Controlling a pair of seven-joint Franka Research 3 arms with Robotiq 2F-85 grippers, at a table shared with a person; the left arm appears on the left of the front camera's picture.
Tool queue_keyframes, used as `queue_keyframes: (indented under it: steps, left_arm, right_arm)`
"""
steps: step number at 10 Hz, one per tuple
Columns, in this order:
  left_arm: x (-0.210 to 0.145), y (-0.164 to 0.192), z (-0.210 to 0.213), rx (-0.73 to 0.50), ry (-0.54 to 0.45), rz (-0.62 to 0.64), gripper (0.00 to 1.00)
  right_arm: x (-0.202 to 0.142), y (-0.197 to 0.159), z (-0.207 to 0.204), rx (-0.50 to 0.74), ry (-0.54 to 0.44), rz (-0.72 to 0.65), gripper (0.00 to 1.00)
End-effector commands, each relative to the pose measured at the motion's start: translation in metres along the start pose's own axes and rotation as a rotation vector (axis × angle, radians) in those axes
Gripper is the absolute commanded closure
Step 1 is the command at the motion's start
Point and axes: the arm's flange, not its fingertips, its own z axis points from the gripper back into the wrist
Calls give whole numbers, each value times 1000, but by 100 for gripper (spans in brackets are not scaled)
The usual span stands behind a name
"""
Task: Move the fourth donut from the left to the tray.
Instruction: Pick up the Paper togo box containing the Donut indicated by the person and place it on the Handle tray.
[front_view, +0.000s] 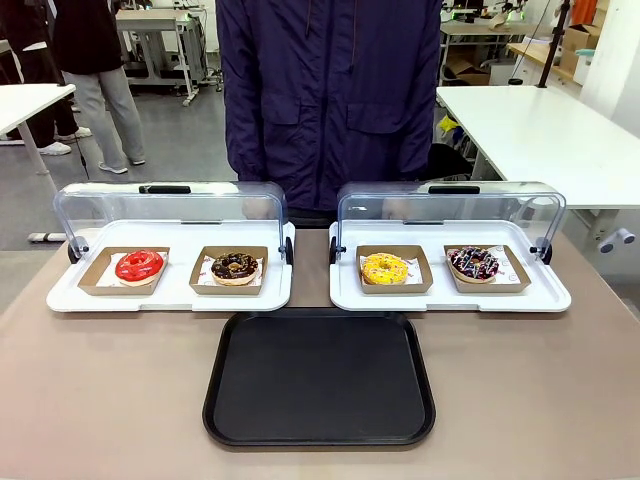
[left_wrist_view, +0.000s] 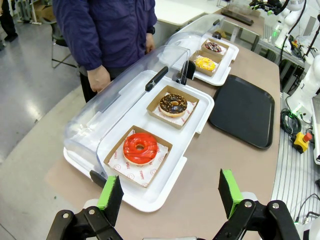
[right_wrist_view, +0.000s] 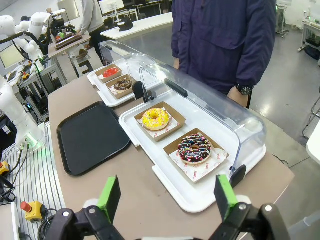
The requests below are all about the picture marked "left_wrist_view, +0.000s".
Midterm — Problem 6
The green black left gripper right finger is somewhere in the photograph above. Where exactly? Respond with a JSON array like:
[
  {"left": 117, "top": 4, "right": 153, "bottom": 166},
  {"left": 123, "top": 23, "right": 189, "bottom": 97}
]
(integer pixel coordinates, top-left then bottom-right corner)
[{"left": 212, "top": 168, "right": 301, "bottom": 240}]

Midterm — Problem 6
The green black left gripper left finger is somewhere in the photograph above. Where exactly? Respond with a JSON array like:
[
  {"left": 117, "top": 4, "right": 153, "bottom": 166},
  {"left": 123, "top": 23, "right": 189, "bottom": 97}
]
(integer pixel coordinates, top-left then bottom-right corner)
[{"left": 45, "top": 175, "right": 125, "bottom": 240}]

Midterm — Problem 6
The brown cardboard donut box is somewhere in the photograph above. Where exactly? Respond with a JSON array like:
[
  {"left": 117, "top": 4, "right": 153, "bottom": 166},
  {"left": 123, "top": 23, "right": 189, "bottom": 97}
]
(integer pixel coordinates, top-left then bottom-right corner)
[
  {"left": 103, "top": 125, "right": 174, "bottom": 189},
  {"left": 200, "top": 37, "right": 230, "bottom": 57},
  {"left": 189, "top": 50, "right": 224, "bottom": 77},
  {"left": 146, "top": 84, "right": 200, "bottom": 130}
]

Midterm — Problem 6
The red glazed donut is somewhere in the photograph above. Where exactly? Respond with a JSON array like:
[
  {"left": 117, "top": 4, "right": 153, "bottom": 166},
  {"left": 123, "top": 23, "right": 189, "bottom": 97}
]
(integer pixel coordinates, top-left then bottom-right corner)
[{"left": 122, "top": 132, "right": 159, "bottom": 167}]

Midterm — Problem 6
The black plastic tray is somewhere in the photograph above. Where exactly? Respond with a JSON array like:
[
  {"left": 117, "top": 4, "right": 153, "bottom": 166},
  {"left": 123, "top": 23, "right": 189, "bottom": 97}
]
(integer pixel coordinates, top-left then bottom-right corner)
[{"left": 208, "top": 74, "right": 276, "bottom": 150}]

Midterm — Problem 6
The chocolate nut donut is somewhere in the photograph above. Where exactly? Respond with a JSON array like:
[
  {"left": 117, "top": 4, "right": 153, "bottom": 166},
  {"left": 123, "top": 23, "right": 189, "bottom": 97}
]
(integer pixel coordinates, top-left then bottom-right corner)
[{"left": 159, "top": 93, "right": 189, "bottom": 118}]

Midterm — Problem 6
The yellow glazed donut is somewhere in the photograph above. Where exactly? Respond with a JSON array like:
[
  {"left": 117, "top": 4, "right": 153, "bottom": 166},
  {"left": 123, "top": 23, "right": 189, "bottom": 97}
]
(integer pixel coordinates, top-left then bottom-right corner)
[{"left": 195, "top": 57, "right": 216, "bottom": 72}]

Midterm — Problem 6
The dark sprinkled donut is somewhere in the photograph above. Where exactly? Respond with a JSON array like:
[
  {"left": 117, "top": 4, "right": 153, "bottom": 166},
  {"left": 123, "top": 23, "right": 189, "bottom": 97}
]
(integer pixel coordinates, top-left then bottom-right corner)
[{"left": 204, "top": 41, "right": 223, "bottom": 53}]

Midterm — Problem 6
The person's right hand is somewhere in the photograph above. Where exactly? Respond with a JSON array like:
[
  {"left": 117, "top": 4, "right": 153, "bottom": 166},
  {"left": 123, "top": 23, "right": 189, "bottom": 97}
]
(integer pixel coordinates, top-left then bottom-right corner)
[{"left": 86, "top": 64, "right": 112, "bottom": 94}]

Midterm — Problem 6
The person's left hand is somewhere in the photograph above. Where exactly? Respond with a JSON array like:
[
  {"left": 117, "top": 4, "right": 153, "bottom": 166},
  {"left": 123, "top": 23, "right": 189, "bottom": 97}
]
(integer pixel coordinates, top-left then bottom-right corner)
[{"left": 145, "top": 32, "right": 156, "bottom": 54}]

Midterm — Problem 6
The white printed paper liner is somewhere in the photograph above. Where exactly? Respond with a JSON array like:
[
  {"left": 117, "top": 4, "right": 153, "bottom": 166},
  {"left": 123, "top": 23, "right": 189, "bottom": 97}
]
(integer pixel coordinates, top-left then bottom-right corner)
[
  {"left": 152, "top": 100, "right": 197, "bottom": 126},
  {"left": 107, "top": 129, "right": 169, "bottom": 188}
]

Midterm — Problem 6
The white display case base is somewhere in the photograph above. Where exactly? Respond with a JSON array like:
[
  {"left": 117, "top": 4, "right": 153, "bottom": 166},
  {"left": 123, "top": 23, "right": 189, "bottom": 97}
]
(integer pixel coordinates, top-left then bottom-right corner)
[
  {"left": 62, "top": 69, "right": 216, "bottom": 213},
  {"left": 190, "top": 37, "right": 240, "bottom": 87}
]

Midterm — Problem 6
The yellow emergency stop button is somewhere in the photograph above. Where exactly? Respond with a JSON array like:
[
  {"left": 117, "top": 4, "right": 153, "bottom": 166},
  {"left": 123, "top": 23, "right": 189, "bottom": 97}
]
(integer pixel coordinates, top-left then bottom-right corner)
[{"left": 292, "top": 132, "right": 313, "bottom": 154}]

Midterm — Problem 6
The clear display case lid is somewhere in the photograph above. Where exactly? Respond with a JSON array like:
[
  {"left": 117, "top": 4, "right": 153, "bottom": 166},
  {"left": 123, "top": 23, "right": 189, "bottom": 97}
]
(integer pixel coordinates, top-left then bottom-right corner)
[
  {"left": 63, "top": 44, "right": 192, "bottom": 180},
  {"left": 163, "top": 13, "right": 225, "bottom": 82}
]

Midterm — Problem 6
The black metal chair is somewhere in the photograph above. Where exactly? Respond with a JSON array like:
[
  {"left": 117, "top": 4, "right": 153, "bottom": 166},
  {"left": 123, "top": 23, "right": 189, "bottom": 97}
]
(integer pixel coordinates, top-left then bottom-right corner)
[{"left": 49, "top": 21, "right": 78, "bottom": 69}]

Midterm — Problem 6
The person in navy jacket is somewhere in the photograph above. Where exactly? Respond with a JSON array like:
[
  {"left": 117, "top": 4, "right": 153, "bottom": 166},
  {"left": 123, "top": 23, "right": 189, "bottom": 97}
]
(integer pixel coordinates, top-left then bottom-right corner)
[{"left": 52, "top": 0, "right": 158, "bottom": 104}]

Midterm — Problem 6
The white background table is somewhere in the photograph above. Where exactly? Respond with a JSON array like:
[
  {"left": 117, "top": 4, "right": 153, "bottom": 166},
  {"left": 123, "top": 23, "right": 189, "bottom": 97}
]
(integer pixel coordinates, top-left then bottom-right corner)
[{"left": 154, "top": 0, "right": 223, "bottom": 27}]

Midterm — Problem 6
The person in dark trousers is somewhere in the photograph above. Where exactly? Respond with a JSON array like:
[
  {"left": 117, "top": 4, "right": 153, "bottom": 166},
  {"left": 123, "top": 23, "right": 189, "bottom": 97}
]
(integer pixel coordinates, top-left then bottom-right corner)
[{"left": 0, "top": 0, "right": 19, "bottom": 43}]

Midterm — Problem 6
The coiled black green cable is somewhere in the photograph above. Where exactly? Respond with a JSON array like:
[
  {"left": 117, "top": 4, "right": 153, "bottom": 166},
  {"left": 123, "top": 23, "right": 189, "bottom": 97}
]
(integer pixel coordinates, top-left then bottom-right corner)
[{"left": 280, "top": 108, "right": 303, "bottom": 136}]

